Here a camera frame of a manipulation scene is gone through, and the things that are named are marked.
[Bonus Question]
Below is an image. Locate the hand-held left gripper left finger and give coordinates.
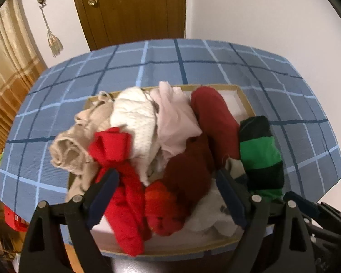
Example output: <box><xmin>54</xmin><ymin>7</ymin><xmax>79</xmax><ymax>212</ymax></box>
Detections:
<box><xmin>21</xmin><ymin>169</ymin><xmax>120</xmax><ymax>273</ymax></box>

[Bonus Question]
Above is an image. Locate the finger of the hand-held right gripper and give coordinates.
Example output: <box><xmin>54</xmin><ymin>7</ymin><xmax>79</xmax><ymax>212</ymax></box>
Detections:
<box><xmin>283</xmin><ymin>190</ymin><xmax>321</xmax><ymax>219</ymax></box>

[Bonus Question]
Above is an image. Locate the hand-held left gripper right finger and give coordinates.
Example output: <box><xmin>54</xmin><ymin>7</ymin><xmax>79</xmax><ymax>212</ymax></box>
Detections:
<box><xmin>216</xmin><ymin>168</ymin><xmax>316</xmax><ymax>273</ymax></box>

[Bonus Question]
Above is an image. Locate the bright red sock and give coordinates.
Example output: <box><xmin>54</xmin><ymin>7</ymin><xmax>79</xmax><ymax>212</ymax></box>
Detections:
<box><xmin>88</xmin><ymin>127</ymin><xmax>152</xmax><ymax>257</ymax></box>

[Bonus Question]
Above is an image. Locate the grey sock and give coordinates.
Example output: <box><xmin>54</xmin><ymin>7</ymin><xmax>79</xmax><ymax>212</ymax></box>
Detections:
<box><xmin>185</xmin><ymin>158</ymin><xmax>249</xmax><ymax>237</ymax></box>

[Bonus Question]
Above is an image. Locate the green black striped sock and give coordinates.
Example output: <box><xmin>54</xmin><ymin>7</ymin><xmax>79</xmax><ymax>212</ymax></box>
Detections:
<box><xmin>239</xmin><ymin>116</ymin><xmax>285</xmax><ymax>201</ymax></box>

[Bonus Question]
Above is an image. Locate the dark maroon underwear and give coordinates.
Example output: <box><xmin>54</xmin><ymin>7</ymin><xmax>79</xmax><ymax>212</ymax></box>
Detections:
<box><xmin>160</xmin><ymin>134</ymin><xmax>216</xmax><ymax>214</ymax></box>

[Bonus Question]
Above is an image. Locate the orange-red knitted sock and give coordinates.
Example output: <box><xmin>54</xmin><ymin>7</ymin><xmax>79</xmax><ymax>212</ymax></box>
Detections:
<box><xmin>144</xmin><ymin>180</ymin><xmax>188</xmax><ymax>237</ymax></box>

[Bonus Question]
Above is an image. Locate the cream white underwear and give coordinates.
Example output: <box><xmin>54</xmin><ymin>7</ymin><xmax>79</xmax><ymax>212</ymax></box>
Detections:
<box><xmin>109</xmin><ymin>87</ymin><xmax>161</xmax><ymax>187</ymax></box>

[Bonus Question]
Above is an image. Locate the pale lilac underwear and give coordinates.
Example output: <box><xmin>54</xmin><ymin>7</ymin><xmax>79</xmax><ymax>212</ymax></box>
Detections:
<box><xmin>149</xmin><ymin>81</ymin><xmax>203</xmax><ymax>162</ymax></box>

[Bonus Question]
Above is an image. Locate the shallow white cardboard box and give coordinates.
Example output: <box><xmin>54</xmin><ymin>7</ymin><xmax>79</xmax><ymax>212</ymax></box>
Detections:
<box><xmin>65</xmin><ymin>84</ymin><xmax>273</xmax><ymax>258</ymax></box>

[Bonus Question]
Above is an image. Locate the dark wooden desk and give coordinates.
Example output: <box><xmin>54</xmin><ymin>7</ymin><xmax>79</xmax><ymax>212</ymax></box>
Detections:
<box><xmin>63</xmin><ymin>233</ymin><xmax>273</xmax><ymax>273</ymax></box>

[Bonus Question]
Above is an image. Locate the red plastic stool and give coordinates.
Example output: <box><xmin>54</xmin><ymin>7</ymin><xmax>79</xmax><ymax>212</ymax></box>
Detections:
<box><xmin>3</xmin><ymin>205</ymin><xmax>29</xmax><ymax>232</ymax></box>

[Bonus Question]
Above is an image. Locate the blue plaid tablecloth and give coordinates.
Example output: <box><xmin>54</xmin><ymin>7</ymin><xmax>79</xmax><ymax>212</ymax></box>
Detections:
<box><xmin>0</xmin><ymin>38</ymin><xmax>341</xmax><ymax>234</ymax></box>

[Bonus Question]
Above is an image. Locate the beige patterned curtain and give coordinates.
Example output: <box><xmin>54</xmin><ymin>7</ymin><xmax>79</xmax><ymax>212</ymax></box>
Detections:
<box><xmin>0</xmin><ymin>0</ymin><xmax>47</xmax><ymax>148</ymax></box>

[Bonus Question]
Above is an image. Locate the curtain tassel tieback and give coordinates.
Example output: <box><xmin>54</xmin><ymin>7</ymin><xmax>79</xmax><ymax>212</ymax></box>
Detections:
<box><xmin>41</xmin><ymin>6</ymin><xmax>63</xmax><ymax>57</ymax></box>

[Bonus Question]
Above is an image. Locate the brown wooden door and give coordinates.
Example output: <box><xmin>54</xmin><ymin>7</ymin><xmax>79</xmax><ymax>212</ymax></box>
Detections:
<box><xmin>69</xmin><ymin>0</ymin><xmax>187</xmax><ymax>52</ymax></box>

